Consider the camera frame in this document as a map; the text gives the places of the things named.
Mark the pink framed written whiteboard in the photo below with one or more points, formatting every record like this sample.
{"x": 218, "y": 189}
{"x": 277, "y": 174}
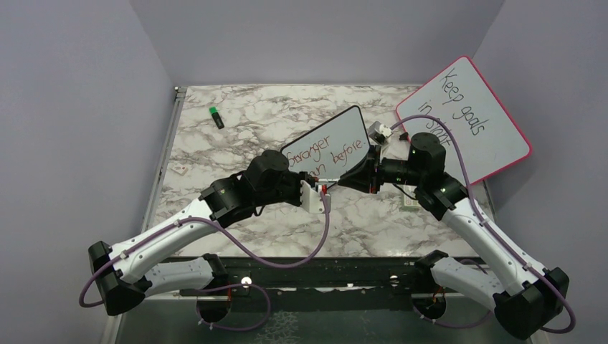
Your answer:
{"x": 459, "y": 107}

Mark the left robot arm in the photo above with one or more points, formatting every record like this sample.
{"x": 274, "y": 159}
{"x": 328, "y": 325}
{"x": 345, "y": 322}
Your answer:
{"x": 126, "y": 273}

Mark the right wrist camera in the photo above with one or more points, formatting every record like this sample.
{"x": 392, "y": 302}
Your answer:
{"x": 379, "y": 133}

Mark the small white tag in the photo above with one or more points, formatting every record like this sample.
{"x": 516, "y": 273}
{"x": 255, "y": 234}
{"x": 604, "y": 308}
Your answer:
{"x": 179, "y": 169}

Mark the black framed small whiteboard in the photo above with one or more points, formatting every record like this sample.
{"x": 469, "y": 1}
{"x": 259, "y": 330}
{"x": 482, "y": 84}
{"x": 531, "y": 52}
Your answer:
{"x": 332, "y": 148}

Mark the aluminium frame rail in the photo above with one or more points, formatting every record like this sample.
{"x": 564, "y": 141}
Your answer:
{"x": 112, "y": 325}

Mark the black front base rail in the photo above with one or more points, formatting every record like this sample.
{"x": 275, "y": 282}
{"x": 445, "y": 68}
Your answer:
{"x": 239, "y": 284}

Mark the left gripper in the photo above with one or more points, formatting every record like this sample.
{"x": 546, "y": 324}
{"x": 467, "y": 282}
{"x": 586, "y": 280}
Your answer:
{"x": 303, "y": 177}

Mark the white whiteboard eraser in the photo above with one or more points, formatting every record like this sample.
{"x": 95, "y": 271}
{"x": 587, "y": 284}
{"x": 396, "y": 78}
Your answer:
{"x": 409, "y": 204}

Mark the green highlighter pen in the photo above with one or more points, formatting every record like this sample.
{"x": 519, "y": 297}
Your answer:
{"x": 216, "y": 117}

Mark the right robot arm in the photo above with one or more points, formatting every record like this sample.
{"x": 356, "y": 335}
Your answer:
{"x": 522, "y": 293}

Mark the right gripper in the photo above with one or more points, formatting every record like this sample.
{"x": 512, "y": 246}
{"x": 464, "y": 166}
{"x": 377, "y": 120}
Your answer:
{"x": 363, "y": 175}

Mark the red whiteboard marker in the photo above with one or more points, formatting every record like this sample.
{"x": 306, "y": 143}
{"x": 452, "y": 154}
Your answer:
{"x": 327, "y": 181}

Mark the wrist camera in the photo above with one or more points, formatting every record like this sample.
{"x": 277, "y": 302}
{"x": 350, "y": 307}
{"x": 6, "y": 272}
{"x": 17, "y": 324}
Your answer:
{"x": 379, "y": 133}
{"x": 314, "y": 198}

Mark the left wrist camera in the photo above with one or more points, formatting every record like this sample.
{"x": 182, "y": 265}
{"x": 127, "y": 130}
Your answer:
{"x": 314, "y": 198}

